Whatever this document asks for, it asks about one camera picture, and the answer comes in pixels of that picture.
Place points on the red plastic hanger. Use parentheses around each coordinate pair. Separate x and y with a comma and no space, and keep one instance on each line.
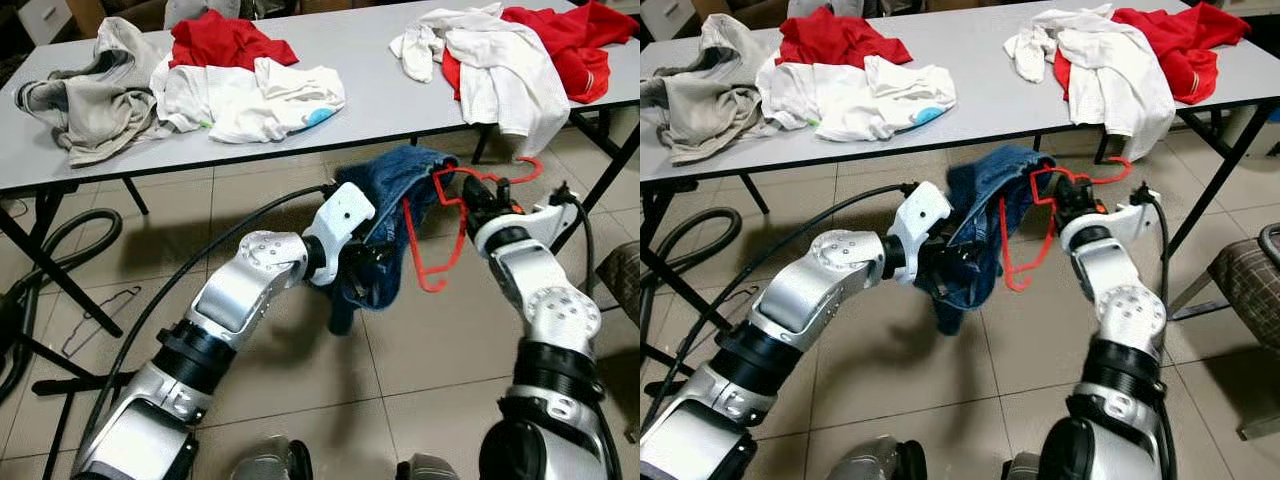
(1004,235)
(410,235)

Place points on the blue denim garment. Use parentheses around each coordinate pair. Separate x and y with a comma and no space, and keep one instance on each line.
(990,190)
(400,185)

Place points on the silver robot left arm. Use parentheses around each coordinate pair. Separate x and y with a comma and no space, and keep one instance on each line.
(820,285)
(240,290)

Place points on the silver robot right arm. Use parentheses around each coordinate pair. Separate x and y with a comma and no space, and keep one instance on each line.
(1130,310)
(555,310)

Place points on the white long-sleeve shirt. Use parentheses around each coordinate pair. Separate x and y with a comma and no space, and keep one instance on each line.
(500,80)
(1110,80)

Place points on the brown checked chair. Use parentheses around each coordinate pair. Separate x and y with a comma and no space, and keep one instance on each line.
(622,275)
(1250,280)

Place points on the red shirt with striped hem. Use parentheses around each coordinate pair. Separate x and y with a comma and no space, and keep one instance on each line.
(1190,45)
(580,45)

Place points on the grey folding table black legs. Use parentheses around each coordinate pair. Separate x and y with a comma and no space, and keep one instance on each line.
(975,50)
(360,60)

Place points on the white crumpled t-shirt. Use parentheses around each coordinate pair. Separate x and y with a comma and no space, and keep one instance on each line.
(240,105)
(850,100)

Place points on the robot right leg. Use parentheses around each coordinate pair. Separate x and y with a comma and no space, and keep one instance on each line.
(428,470)
(1030,470)

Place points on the beige grey garment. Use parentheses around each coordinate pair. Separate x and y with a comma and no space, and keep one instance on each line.
(710,110)
(100,110)

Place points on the white drawer unit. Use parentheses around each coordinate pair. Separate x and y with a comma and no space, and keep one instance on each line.
(45,20)
(665,15)

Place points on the plain red t-shirt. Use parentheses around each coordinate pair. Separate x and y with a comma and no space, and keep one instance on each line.
(225,42)
(840,40)

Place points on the grey pillow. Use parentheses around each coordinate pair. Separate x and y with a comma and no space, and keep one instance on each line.
(815,8)
(200,10)

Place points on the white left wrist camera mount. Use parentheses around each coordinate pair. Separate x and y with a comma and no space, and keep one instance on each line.
(345,215)
(925,215)

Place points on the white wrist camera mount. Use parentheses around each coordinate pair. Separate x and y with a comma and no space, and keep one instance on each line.
(1140,215)
(925,215)
(555,218)
(345,215)

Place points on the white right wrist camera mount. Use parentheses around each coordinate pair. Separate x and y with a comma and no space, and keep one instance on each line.
(1140,215)
(555,218)

